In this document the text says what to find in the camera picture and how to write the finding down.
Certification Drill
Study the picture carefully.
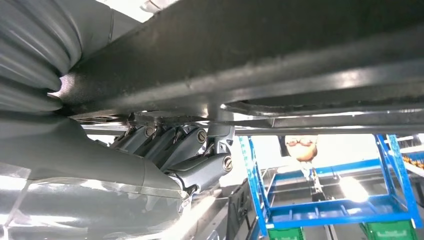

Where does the blue metal shelf rack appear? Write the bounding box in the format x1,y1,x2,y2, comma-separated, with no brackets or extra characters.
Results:
238,134,424,238

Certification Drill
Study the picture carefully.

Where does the black plastic panel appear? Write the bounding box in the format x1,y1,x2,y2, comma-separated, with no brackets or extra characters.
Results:
226,180,258,240

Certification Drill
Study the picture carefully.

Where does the person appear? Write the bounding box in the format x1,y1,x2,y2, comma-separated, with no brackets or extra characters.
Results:
278,134,329,203

